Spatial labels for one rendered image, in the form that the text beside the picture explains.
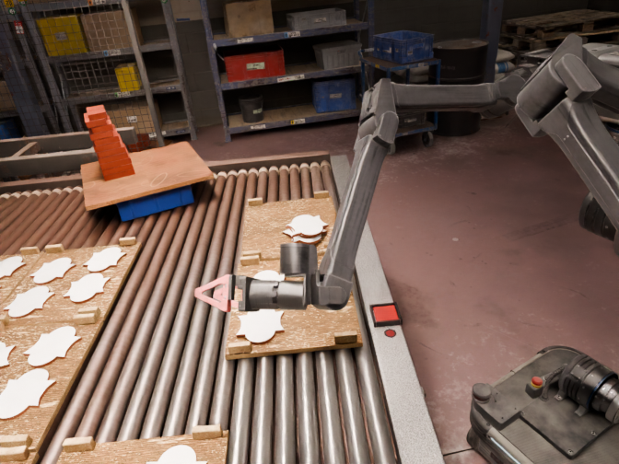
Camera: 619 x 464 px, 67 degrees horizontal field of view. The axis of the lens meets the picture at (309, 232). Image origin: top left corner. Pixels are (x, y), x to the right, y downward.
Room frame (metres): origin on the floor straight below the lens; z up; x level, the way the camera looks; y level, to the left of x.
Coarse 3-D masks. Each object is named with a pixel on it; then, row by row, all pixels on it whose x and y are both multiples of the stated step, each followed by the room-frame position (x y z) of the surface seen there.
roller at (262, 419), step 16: (272, 176) 1.99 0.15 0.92; (272, 192) 1.81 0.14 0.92; (272, 368) 0.83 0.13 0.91; (256, 384) 0.78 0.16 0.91; (272, 384) 0.78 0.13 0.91; (256, 400) 0.73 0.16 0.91; (272, 400) 0.73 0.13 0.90; (256, 416) 0.68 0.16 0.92; (272, 416) 0.69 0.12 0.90; (256, 432) 0.64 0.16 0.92; (256, 448) 0.60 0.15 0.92
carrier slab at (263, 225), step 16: (256, 208) 1.65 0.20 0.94; (272, 208) 1.63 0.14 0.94; (288, 208) 1.62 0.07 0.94; (304, 208) 1.61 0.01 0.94; (320, 208) 1.59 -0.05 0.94; (256, 224) 1.52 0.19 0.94; (272, 224) 1.51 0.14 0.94; (256, 240) 1.40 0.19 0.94; (272, 240) 1.39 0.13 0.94; (288, 240) 1.38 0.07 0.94; (320, 240) 1.36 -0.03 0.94; (272, 256) 1.29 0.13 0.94
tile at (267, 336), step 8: (248, 312) 1.00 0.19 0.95; (256, 312) 1.00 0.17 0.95; (264, 312) 1.00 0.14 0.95; (272, 312) 0.99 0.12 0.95; (280, 312) 0.99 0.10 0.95; (240, 320) 0.97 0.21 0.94; (248, 320) 0.97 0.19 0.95; (256, 320) 0.96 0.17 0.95; (264, 320) 0.96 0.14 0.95; (272, 320) 0.96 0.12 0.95; (280, 320) 0.96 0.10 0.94; (240, 328) 0.94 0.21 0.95; (248, 328) 0.94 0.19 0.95; (256, 328) 0.94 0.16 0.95; (264, 328) 0.93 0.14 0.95; (272, 328) 0.93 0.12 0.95; (280, 328) 0.93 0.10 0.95; (240, 336) 0.92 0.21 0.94; (248, 336) 0.91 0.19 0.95; (256, 336) 0.90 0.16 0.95; (264, 336) 0.90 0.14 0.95; (272, 336) 0.90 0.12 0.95; (256, 344) 0.88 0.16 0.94
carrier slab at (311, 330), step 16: (320, 256) 1.26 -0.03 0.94; (240, 272) 1.22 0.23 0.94; (256, 272) 1.21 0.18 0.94; (352, 304) 1.01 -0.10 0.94; (288, 320) 0.96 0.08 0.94; (304, 320) 0.96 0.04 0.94; (320, 320) 0.95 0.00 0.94; (336, 320) 0.94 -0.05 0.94; (352, 320) 0.94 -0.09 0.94; (288, 336) 0.90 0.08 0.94; (304, 336) 0.90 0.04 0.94; (320, 336) 0.89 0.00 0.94; (256, 352) 0.86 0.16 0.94; (272, 352) 0.86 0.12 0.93; (288, 352) 0.86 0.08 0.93; (304, 352) 0.86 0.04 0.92
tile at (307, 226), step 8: (304, 216) 1.46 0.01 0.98; (312, 216) 1.45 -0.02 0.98; (288, 224) 1.42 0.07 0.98; (296, 224) 1.41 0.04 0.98; (304, 224) 1.41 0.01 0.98; (312, 224) 1.40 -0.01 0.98; (320, 224) 1.40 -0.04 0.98; (328, 224) 1.39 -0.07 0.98; (296, 232) 1.36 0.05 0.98; (304, 232) 1.35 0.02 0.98; (312, 232) 1.35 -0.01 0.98; (320, 232) 1.34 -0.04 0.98
